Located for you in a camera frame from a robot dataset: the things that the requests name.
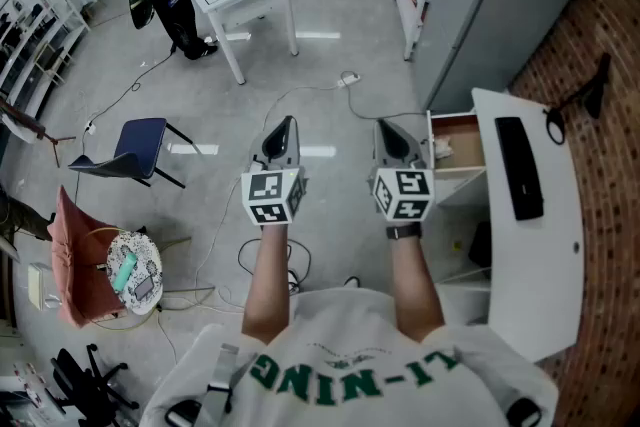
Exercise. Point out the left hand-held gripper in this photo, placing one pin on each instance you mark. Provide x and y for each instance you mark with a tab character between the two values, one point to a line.
272	195

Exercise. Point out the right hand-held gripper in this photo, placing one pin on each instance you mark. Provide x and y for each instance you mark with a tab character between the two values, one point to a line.
405	192

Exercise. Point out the clear plastic bag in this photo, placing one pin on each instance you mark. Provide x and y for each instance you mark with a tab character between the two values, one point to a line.
443	148

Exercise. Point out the person's right forearm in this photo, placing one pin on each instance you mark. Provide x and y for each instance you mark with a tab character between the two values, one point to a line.
412	285

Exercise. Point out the person's left forearm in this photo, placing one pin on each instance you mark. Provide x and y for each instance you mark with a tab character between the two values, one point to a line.
267	280

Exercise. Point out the white power strip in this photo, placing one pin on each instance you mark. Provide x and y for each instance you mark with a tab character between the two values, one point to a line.
349	79

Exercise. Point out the black keyboard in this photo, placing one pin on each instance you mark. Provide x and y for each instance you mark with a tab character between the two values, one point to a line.
520	170

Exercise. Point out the blue chair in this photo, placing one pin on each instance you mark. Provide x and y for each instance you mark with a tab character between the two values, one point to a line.
137	145

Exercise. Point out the grey refrigerator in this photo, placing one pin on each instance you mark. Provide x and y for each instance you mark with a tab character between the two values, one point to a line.
490	5

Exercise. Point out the round patterned side table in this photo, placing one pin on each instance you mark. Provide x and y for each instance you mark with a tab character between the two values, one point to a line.
145	260

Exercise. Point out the small white power socket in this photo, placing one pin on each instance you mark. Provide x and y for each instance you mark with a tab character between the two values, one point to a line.
90	127

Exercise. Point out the white shirt green print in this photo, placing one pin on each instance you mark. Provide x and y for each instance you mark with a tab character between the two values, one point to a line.
350	340

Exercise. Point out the white desk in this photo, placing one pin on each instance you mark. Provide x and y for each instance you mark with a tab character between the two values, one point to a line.
547	275

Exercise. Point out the grey smartphone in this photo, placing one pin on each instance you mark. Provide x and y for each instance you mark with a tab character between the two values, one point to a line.
145	289

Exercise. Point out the teal bottle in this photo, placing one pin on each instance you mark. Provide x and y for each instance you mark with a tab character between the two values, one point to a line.
125	272

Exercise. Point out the black desk lamp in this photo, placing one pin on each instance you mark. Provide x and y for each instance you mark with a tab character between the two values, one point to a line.
590	90

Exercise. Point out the pink cushioned chair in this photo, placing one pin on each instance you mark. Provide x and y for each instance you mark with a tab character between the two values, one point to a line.
75	255

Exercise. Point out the white glass display shelf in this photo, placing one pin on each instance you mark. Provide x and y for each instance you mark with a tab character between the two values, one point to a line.
35	30

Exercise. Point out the white box device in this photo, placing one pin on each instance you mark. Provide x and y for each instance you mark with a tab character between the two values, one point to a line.
40	285

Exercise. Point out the black office chair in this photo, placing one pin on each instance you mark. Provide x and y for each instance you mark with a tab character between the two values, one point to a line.
85	380

